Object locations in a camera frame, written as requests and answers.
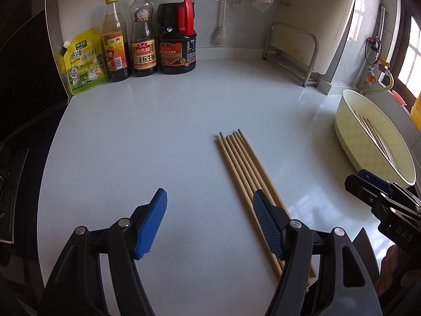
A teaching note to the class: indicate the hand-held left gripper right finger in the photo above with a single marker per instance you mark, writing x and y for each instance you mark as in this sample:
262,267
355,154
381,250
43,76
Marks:
266,223

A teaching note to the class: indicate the white cutting board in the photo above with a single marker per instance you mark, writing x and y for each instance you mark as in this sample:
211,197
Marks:
315,6

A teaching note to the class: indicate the metal gas pipe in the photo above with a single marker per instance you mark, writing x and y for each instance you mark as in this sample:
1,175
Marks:
382,19

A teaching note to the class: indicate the small yellow-capped vinegar bottle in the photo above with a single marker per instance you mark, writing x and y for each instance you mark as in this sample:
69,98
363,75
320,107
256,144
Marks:
115,52

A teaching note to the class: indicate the cream round plastic basin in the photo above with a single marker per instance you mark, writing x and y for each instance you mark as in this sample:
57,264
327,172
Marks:
348,128

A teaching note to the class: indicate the hanging metal peeler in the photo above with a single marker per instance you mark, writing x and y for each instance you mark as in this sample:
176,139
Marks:
284,3

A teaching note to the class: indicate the person's right hand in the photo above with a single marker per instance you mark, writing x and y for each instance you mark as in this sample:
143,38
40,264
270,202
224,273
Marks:
393,270

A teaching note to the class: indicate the large red-capped soy sauce jug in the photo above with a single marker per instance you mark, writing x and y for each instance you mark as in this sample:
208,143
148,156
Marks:
176,49

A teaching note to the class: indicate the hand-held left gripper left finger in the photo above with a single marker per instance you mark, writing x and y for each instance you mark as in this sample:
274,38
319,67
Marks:
149,223

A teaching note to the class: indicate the gas regulator with orange knob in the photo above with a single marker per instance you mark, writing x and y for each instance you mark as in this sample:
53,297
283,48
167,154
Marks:
370,79

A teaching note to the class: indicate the clear yellow-capped soy sauce bottle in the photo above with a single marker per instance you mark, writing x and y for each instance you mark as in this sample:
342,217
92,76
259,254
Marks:
143,52

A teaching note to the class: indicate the yellow cooking oil jug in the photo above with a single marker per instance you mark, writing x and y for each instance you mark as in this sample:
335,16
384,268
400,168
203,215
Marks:
417,112

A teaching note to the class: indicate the bundle of bamboo chopsticks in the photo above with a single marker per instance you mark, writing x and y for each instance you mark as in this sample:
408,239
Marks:
240,161

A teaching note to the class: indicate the metal cutting board rack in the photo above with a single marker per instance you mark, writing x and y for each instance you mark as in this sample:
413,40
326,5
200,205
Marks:
312,59

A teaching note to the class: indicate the barred kitchen window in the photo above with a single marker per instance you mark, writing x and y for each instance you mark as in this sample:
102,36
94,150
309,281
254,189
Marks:
412,56

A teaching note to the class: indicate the yellow green seasoning pouch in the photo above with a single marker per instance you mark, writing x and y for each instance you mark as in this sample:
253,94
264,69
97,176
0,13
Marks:
85,65

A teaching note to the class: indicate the pink soap dish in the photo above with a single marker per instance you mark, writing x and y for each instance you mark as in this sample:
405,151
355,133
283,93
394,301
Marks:
399,98

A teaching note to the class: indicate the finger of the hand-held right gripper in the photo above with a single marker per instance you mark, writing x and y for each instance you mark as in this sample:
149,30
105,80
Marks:
376,181
358,189

